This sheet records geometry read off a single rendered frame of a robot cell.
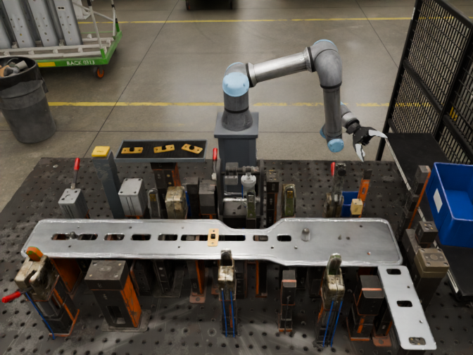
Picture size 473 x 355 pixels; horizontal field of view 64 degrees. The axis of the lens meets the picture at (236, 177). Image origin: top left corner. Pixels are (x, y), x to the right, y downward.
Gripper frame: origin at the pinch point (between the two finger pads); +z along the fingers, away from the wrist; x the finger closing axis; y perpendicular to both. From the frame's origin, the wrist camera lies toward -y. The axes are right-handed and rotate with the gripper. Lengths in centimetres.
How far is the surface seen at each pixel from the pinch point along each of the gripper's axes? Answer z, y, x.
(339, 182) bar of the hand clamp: 19.1, -38.5, 8.6
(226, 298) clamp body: 37, -73, 52
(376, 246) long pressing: 43, -32, 15
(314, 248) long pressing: 35, -47, 28
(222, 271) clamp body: 32, -78, 44
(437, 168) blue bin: 28.3, -7.2, -14.4
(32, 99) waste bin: -243, -73, 178
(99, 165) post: -35, -97, 65
